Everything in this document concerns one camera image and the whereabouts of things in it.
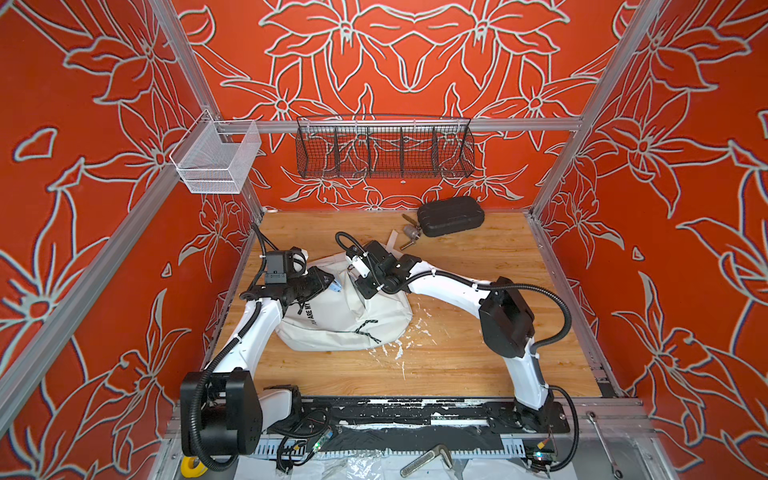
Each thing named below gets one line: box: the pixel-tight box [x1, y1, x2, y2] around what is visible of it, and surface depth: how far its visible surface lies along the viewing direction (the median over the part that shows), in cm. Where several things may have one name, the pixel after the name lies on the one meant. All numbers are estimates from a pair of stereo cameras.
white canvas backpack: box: [276, 255, 412, 351], surface depth 87 cm
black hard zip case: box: [417, 196, 485, 237], surface depth 113 cm
